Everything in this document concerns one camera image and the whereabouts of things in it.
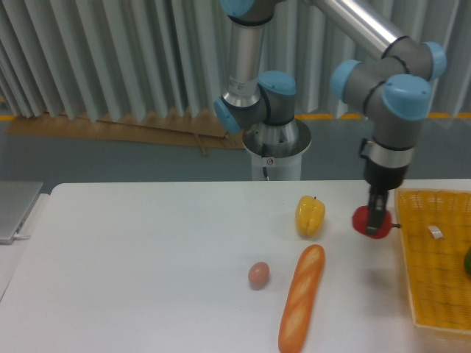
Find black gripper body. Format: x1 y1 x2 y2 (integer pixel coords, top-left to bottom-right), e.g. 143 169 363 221
364 161 408 192

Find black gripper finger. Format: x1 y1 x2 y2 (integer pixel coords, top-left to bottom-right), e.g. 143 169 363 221
366 189 388 235

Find red bell pepper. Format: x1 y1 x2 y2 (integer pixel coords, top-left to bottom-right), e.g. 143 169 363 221
352 205 401 240

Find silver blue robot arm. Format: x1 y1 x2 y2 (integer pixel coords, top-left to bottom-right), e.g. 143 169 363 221
213 1 447 239

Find yellow bell pepper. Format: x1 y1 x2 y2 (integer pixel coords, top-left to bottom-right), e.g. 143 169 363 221
295 196 325 237

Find green pepper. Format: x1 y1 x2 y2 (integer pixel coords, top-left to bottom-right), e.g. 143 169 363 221
463 248 471 274

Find yellow wicker basket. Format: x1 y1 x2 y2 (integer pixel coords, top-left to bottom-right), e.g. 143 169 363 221
394 188 470 335

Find white tag in basket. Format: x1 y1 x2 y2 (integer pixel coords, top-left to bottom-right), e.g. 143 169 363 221
428 226 443 240

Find orange baguette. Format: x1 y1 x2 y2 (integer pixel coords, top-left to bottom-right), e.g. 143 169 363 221
278 244 325 352

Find brown egg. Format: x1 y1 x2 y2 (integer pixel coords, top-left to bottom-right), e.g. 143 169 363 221
247 262 270 289

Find brown cardboard sheet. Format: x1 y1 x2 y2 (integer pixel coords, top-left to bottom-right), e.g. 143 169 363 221
7 114 243 156

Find grey laptop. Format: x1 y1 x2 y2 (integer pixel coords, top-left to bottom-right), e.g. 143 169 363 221
1 181 43 245

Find black cable on pedestal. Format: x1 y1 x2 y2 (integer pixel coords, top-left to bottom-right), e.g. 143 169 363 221
261 143 272 182

